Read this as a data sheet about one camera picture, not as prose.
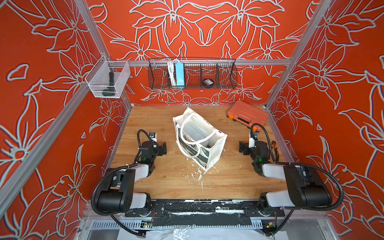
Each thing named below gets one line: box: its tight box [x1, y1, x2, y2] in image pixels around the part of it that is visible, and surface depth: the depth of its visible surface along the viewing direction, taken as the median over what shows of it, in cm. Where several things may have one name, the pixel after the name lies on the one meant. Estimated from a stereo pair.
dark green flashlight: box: [102, 72, 116, 96], surface depth 83 cm
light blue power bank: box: [175, 62, 185, 89], surface depth 91 cm
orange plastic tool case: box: [226, 100, 270, 129], surface depth 109 cm
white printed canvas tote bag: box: [172, 107, 228, 172], surface depth 81 cm
